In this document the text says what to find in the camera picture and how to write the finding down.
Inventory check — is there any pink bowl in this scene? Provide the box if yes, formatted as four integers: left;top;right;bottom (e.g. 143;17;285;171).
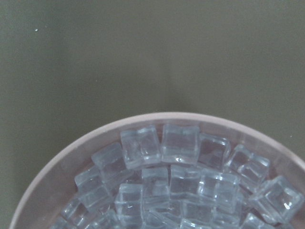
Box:
10;112;305;229

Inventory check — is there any pile of clear ice cubes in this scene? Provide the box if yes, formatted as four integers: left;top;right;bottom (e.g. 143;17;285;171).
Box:
51;124;305;229

